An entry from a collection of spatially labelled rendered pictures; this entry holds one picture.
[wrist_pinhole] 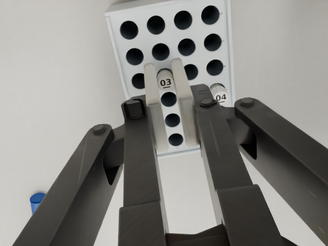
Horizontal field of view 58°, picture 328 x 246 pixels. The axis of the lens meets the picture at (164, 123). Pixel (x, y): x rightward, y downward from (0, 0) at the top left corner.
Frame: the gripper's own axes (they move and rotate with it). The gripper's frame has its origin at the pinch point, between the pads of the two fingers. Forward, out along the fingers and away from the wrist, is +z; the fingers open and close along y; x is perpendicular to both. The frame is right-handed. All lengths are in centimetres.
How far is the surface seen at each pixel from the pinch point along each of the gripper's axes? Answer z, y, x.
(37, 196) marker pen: 6.9, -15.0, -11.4
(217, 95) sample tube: 2.8, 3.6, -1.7
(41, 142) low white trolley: 7.7, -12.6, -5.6
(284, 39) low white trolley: 7.7, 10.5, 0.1
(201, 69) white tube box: 4.2, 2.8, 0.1
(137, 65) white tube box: 4.2, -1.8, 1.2
